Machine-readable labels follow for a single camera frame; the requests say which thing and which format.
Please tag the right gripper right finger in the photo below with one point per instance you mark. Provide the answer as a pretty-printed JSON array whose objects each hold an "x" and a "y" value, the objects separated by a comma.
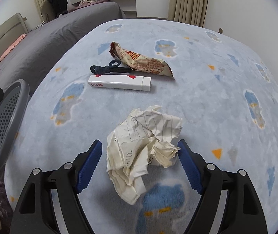
[{"x": 243, "y": 212}]

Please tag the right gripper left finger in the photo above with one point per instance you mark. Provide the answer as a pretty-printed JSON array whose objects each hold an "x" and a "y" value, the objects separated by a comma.
[{"x": 50, "y": 195}]

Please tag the grey perforated trash basket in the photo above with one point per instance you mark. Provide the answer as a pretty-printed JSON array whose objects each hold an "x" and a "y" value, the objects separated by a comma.
[{"x": 12, "y": 109}]

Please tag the purple fuzzy blanket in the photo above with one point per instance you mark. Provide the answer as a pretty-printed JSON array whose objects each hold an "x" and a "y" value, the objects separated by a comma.
[{"x": 6, "y": 212}]

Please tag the grey bed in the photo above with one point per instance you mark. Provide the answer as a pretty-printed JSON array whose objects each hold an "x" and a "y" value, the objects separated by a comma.
[{"x": 42, "y": 48}]

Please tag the beige headboard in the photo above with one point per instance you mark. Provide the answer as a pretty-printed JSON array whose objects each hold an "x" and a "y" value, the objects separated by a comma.
[{"x": 10, "y": 30}]

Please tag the pink cloth on bed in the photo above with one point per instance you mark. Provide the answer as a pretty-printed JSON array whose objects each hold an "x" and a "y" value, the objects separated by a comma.
[{"x": 12, "y": 46}]

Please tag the chair with black garment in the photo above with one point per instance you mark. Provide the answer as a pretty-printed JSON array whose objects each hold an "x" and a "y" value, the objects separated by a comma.
[{"x": 52, "y": 9}]

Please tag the crumpled lined paper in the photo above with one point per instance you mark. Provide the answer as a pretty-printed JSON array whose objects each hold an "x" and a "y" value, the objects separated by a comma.
[{"x": 144, "y": 138}]

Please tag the white red slim box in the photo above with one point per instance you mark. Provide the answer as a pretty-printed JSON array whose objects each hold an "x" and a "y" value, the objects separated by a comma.
[{"x": 121, "y": 81}]

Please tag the pink clothes pile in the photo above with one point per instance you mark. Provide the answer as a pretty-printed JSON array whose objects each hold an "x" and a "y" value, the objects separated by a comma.
[{"x": 86, "y": 3}]

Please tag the brown snack wrapper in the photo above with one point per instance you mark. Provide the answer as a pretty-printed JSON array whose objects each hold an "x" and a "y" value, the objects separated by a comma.
[{"x": 139, "y": 62}]

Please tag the beige right curtain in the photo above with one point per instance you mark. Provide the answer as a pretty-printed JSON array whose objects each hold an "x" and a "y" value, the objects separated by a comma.
[{"x": 191, "y": 12}]

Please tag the wall outlet plate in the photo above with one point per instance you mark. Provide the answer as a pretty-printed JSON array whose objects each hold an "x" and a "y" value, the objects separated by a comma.
[{"x": 220, "y": 30}]

